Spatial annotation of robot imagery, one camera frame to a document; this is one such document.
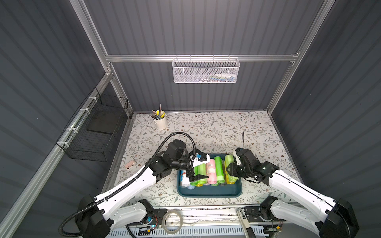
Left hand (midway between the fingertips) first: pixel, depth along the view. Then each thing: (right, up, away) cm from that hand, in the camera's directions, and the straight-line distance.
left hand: (207, 168), depth 68 cm
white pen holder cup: (-30, +21, +38) cm, 53 cm away
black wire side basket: (-57, +16, +6) cm, 60 cm away
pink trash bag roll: (+4, -6, +13) cm, 15 cm away
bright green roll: (-4, -6, +13) cm, 15 cm away
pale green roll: (+14, +1, +15) cm, 20 cm away
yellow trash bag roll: (-3, -14, +15) cm, 21 cm away
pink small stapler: (-45, -3, +20) cm, 49 cm away
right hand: (+14, -5, +13) cm, 19 cm away
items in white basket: (+10, +50, +25) cm, 57 cm away
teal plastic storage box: (+16, -16, +13) cm, 26 cm away
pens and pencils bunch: (-32, +27, +38) cm, 57 cm away
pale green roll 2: (+6, -13, +13) cm, 19 cm away
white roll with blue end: (-8, -14, +12) cm, 20 cm away
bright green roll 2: (+8, -5, +13) cm, 17 cm away
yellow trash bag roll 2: (+13, -9, +8) cm, 17 cm away
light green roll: (0, -6, +13) cm, 14 cm away
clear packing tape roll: (-20, -25, +1) cm, 33 cm away
